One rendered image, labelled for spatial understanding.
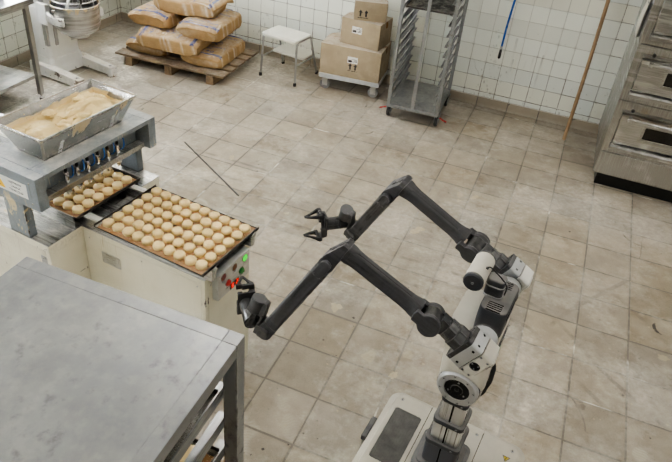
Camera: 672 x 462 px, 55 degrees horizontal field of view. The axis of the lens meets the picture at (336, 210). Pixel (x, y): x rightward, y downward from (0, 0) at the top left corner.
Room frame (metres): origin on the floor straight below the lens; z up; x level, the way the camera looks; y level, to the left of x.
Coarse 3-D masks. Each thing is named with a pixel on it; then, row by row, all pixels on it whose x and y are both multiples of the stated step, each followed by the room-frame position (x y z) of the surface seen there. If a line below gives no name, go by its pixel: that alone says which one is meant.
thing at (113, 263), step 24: (96, 240) 2.28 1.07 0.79; (96, 264) 2.29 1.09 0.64; (120, 264) 2.23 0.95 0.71; (144, 264) 2.17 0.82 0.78; (168, 264) 2.11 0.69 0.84; (120, 288) 2.24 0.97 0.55; (144, 288) 2.17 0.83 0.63; (168, 288) 2.11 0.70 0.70; (192, 288) 2.06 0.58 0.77; (192, 312) 2.06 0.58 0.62; (216, 312) 2.10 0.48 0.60
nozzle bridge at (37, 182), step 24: (144, 120) 2.74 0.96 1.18; (96, 144) 2.48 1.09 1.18; (120, 144) 2.69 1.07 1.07; (144, 144) 2.77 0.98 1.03; (0, 168) 2.22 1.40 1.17; (24, 168) 2.22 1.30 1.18; (48, 168) 2.24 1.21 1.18; (96, 168) 2.48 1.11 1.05; (0, 192) 2.24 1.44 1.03; (24, 192) 2.17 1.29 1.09; (48, 192) 2.26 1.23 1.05; (24, 216) 2.19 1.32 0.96
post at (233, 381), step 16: (240, 336) 0.81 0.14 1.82; (240, 352) 0.79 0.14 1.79; (240, 368) 0.79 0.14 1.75; (224, 384) 0.79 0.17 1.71; (240, 384) 0.80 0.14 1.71; (224, 400) 0.79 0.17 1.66; (240, 400) 0.80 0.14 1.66; (224, 416) 0.79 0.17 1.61; (240, 416) 0.80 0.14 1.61; (224, 432) 0.79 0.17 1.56; (240, 432) 0.80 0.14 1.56; (224, 448) 0.79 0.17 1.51; (240, 448) 0.80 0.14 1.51
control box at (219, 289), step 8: (248, 248) 2.28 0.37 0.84; (232, 256) 2.21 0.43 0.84; (240, 256) 2.22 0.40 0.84; (248, 256) 2.27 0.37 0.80; (224, 264) 2.15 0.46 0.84; (232, 264) 2.16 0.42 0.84; (240, 264) 2.22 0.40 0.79; (248, 264) 2.27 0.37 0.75; (216, 272) 2.09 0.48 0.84; (224, 272) 2.11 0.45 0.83; (232, 272) 2.16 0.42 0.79; (216, 280) 2.07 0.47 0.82; (224, 280) 2.10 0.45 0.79; (232, 280) 2.16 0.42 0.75; (216, 288) 2.07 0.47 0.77; (224, 288) 2.10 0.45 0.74; (216, 296) 2.07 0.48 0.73
